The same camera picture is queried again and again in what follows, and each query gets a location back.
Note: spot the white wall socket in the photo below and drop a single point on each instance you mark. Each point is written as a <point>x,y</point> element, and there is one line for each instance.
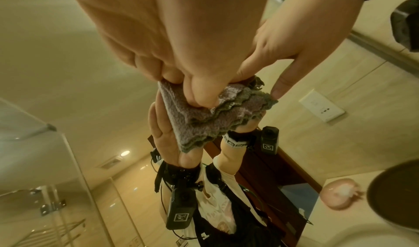
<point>322,106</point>

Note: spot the glass shower door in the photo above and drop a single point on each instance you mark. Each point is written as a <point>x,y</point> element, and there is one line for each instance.
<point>42,163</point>

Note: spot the brown wooden door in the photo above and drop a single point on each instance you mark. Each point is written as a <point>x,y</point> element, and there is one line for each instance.
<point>265,168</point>

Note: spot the person's right hand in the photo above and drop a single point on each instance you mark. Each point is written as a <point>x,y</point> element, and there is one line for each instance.
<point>311,23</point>

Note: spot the round ceiling light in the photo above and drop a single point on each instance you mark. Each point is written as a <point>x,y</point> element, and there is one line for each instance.
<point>125,153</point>

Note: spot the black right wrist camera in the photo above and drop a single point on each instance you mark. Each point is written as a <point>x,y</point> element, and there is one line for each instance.
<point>406,23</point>

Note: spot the ceiling vent grille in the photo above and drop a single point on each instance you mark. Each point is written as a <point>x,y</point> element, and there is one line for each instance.
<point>110,162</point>

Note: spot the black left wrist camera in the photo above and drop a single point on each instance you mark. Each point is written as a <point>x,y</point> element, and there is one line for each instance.
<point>180,209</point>

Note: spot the person's left hand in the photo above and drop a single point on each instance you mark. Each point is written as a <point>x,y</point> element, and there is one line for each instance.
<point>170,26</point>

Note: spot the metal trim strip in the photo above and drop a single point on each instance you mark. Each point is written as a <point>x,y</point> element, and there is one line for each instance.
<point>383,50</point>

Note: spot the metal towel rail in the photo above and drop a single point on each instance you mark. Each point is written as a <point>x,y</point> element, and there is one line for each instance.
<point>62,230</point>

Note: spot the large wall mirror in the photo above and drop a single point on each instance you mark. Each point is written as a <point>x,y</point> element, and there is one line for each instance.
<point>49,72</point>

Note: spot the pink round soap dish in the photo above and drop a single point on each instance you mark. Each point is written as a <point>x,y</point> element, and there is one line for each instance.
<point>338,193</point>

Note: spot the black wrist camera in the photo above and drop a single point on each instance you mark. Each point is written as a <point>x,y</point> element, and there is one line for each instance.
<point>406,23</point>
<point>180,209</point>

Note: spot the grey microfibre cloth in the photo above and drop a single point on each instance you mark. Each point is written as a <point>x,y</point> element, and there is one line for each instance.
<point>193,111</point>

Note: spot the dark round basin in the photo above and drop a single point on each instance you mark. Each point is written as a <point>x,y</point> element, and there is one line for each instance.
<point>397,191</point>

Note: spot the metal door hinge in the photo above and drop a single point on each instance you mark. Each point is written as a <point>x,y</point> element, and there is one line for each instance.
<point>52,207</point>

